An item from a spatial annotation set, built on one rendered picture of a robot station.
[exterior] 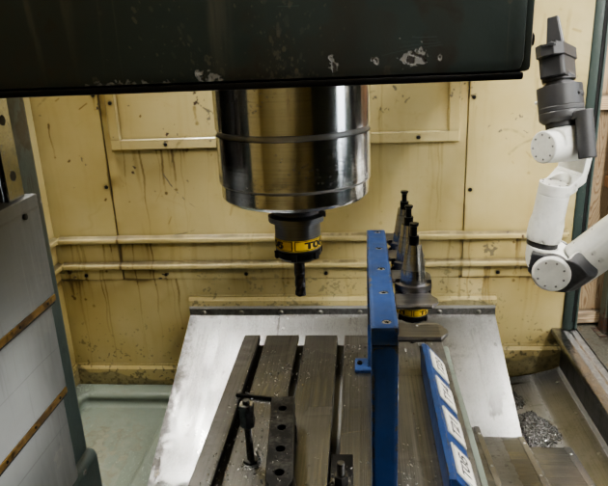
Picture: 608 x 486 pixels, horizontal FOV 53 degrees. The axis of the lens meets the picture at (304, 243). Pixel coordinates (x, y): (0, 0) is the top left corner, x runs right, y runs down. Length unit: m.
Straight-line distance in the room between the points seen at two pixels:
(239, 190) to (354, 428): 0.74
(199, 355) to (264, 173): 1.24
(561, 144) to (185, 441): 1.10
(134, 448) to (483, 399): 0.94
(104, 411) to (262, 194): 1.49
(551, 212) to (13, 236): 1.01
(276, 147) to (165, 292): 1.34
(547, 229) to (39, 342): 0.99
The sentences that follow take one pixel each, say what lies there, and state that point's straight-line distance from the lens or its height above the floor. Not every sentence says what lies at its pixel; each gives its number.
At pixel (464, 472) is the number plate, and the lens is 1.10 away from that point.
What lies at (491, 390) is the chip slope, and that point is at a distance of 1.69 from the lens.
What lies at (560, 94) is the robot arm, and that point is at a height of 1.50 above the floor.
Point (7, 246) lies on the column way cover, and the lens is 0.95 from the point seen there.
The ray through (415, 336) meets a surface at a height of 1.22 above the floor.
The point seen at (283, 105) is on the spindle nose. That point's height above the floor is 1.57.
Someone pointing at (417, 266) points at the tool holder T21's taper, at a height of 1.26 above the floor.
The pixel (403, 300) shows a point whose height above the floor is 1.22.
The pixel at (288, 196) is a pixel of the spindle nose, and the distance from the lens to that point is 0.58.
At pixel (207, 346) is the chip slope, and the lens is 1.79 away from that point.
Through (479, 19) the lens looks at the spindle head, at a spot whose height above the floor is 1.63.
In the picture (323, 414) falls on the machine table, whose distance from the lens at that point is 1.29.
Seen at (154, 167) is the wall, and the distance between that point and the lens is 1.77.
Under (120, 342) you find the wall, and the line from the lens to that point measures 2.00.
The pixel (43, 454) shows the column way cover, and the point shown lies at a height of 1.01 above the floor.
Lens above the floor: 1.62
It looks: 18 degrees down
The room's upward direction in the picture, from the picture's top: 2 degrees counter-clockwise
